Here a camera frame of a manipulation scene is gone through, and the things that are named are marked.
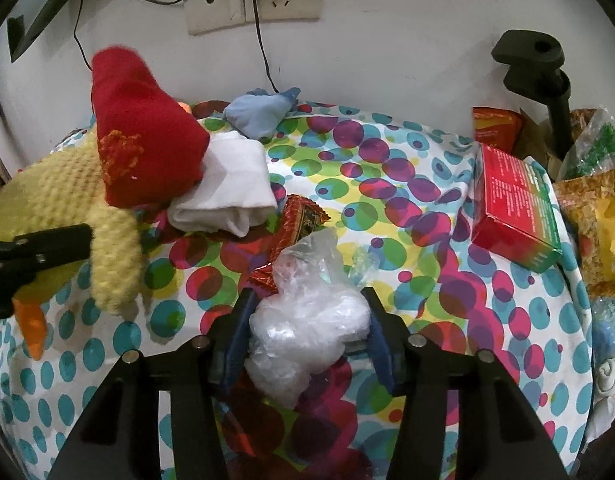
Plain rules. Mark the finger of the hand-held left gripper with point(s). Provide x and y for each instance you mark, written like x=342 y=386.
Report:
x=42 y=247

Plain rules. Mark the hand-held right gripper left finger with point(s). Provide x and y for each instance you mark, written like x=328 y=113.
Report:
x=235 y=347

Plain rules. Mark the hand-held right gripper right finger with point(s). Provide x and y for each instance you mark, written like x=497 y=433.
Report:
x=380 y=355

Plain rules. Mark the yellow plush duck toy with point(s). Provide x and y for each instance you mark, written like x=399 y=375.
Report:
x=62 y=185

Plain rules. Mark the clear plastic bag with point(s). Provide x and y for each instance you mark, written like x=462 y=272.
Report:
x=307 y=325

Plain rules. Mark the white sock bundle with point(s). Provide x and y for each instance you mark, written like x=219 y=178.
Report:
x=227 y=185

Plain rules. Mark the blue sock bundle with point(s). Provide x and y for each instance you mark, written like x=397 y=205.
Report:
x=260 y=112

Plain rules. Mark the red foil snack packet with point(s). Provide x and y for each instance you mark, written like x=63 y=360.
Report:
x=300 y=220

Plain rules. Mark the red embroidered sock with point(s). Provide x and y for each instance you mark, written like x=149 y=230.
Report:
x=137 y=135

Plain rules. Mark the colourful polka dot cloth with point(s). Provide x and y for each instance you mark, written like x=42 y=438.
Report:
x=387 y=185

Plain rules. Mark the red and green box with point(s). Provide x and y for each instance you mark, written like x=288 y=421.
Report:
x=507 y=200

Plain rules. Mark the white rolled sock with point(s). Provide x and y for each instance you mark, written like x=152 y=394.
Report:
x=607 y=375

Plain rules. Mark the blue plastic bag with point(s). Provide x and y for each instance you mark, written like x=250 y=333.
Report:
x=612 y=330

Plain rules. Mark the orange-red snack bag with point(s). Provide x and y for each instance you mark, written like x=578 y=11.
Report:
x=495 y=127

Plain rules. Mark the clear bag of yellow chips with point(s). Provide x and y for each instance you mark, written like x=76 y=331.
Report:
x=602 y=230

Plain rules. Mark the brown paper bag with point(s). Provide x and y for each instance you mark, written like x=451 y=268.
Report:
x=537 y=140

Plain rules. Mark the green and white plastic bag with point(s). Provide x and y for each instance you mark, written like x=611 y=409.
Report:
x=597 y=145

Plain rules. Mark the black clamp stand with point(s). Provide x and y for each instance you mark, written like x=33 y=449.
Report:
x=527 y=52

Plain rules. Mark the white coaxial wall plate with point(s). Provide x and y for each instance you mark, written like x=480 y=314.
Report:
x=212 y=12

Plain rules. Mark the white power wall socket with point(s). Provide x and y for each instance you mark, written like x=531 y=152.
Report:
x=287 y=5

